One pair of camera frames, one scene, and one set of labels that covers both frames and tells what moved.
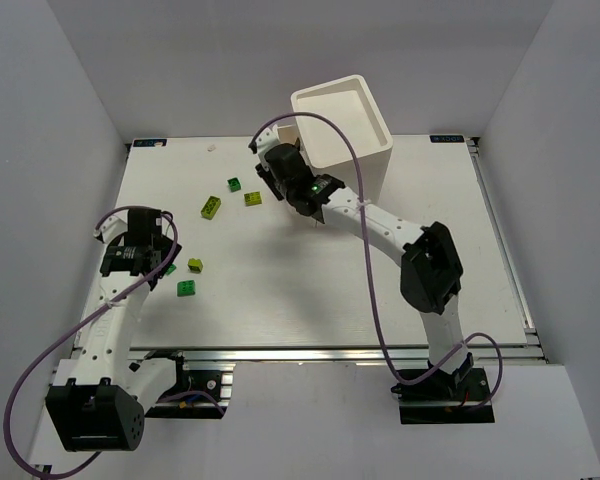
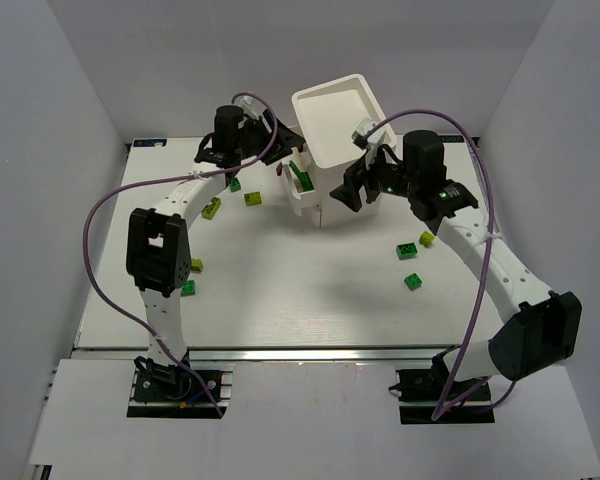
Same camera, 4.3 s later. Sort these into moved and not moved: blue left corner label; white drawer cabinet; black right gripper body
Moved: black right gripper body
Not moved: blue left corner label; white drawer cabinet
